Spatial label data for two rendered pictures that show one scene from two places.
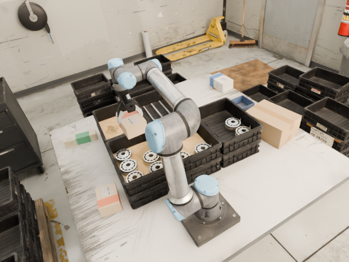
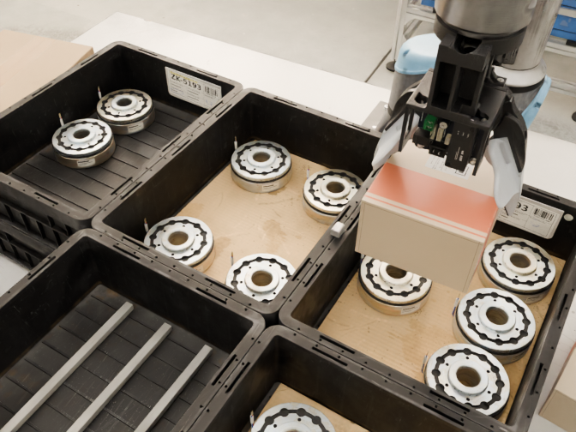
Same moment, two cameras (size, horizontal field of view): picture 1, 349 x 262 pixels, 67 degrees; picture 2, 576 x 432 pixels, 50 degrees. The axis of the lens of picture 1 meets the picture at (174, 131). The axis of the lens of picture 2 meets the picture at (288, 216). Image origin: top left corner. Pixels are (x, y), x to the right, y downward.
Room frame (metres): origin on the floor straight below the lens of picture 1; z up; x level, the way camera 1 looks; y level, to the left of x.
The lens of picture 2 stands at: (1.62, 0.51, 1.54)
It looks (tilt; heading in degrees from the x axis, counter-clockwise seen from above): 45 degrees down; 232
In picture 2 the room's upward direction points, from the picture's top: 1 degrees clockwise
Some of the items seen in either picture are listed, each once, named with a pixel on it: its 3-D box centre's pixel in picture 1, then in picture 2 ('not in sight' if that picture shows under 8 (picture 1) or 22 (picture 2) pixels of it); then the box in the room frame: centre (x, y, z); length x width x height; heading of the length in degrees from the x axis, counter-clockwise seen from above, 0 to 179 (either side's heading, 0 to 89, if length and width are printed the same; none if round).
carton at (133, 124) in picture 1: (132, 122); (440, 197); (1.20, 0.23, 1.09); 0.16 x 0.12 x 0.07; 25
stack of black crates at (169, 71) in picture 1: (155, 78); not in sight; (3.11, 0.16, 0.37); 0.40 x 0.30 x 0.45; 115
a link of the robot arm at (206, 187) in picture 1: (205, 190); (429, 75); (0.80, -0.11, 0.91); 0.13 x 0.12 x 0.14; 115
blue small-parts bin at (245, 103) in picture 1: (238, 106); not in sight; (1.72, -0.54, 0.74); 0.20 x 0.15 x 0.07; 114
